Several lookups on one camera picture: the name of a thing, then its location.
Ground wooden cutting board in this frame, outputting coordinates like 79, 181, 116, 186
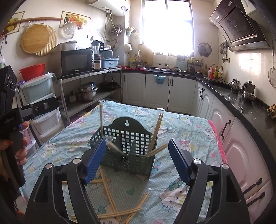
138, 44, 154, 65

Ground steel bowl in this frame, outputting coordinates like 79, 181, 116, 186
243, 91, 256, 102

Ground white base cabinets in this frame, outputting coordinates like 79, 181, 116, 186
122, 72, 275, 222

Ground wall exhaust fan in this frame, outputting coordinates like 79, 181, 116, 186
197, 42, 212, 57

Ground plastic drawer tower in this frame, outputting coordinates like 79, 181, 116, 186
16, 72, 64, 146

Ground round bamboo tray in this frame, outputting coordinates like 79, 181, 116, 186
21, 24, 58, 56

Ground black microwave oven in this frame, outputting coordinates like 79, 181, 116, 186
47, 49, 92, 79

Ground dark teapot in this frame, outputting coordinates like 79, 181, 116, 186
242, 80, 255, 97

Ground black range hood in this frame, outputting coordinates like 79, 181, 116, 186
210, 0, 270, 52

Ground black blender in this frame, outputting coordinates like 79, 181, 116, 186
91, 40, 104, 70

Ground hanging strainer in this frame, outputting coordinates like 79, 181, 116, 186
268, 45, 275, 88

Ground blue hanging bin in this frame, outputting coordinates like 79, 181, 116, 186
154, 75, 166, 84

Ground white water heater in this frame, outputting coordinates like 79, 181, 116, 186
85, 0, 131, 16

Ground left hand painted nails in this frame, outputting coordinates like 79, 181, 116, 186
0, 121, 31, 166

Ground Hello Kitty table cloth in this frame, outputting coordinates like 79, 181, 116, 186
20, 100, 227, 224

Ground chopsticks pair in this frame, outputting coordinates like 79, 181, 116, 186
99, 100, 127, 156
99, 165, 118, 213
147, 108, 165, 154
70, 207, 142, 220
123, 191, 150, 223
146, 143, 168, 157

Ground steel pots stack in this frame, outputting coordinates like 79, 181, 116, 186
78, 82, 98, 102

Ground green plastic utensil basket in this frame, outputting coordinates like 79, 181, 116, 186
89, 117, 155, 177

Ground blue plastic box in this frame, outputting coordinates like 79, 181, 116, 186
101, 49, 119, 69

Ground condiment bottles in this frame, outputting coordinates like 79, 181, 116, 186
207, 64, 223, 80

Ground red plastic basin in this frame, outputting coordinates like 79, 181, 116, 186
19, 63, 46, 81

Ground fruit picture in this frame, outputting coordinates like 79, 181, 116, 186
59, 11, 91, 29

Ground metal shelf rack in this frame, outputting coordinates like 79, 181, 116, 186
54, 68, 122, 126

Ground dried ginger pile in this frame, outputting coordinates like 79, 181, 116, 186
267, 104, 276, 119

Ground steel kettle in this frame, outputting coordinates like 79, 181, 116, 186
230, 79, 240, 92

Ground pink towel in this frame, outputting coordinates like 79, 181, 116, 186
208, 120, 228, 164

